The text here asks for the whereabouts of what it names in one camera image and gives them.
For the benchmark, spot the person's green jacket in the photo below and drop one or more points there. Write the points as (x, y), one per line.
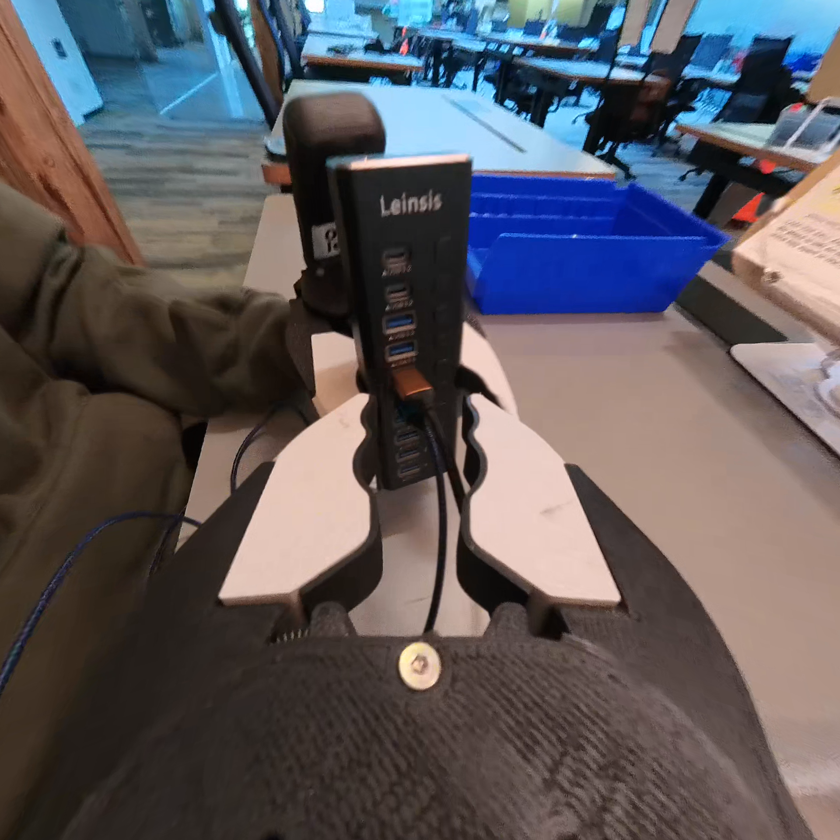
(65, 472)

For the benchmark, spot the dark stand panel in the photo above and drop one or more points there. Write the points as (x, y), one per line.
(420, 262)

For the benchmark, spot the wooden pillar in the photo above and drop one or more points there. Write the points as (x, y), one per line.
(39, 131)

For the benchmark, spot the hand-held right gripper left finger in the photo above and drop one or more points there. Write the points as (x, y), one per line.
(308, 525)

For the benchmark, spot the printed instruction sheet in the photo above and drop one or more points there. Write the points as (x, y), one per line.
(800, 249)

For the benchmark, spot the black tripod leg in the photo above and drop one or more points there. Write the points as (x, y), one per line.
(246, 59)

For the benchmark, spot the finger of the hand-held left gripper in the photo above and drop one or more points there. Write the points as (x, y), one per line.
(334, 364)
(489, 367)

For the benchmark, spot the blue plastic bin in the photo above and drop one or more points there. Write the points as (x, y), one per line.
(590, 275)

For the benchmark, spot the silver document stand base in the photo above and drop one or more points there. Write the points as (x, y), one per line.
(787, 387)

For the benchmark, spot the clear acrylic holder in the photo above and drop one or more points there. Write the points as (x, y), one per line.
(804, 128)

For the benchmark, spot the rows of office desks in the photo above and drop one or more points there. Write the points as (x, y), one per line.
(558, 65)

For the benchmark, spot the orange traffic cone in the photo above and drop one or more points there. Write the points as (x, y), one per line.
(749, 213)

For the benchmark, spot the group of black office chairs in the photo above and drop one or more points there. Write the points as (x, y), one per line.
(656, 98)

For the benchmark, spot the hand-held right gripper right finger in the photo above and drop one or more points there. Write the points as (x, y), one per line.
(544, 525)

